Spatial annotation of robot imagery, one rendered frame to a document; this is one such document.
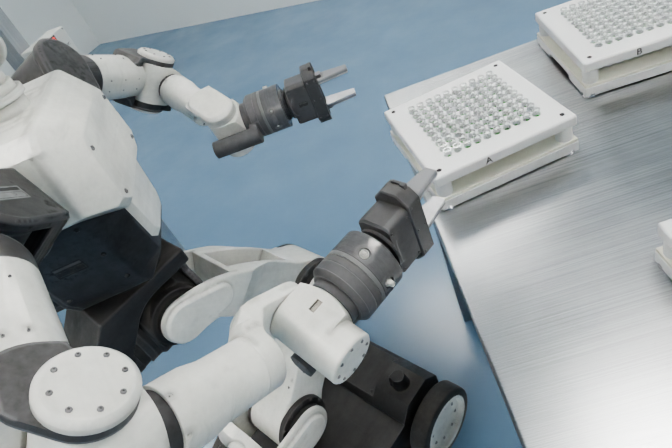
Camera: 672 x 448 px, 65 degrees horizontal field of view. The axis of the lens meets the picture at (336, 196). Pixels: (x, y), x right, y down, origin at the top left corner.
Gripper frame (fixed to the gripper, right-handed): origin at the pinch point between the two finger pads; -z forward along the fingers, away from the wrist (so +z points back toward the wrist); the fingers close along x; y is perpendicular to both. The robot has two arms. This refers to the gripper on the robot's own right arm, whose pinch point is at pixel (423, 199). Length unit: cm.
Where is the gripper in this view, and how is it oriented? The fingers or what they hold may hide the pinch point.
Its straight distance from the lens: 72.1
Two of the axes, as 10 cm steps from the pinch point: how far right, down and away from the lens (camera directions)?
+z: -6.3, 6.5, -4.3
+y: 7.0, 2.5, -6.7
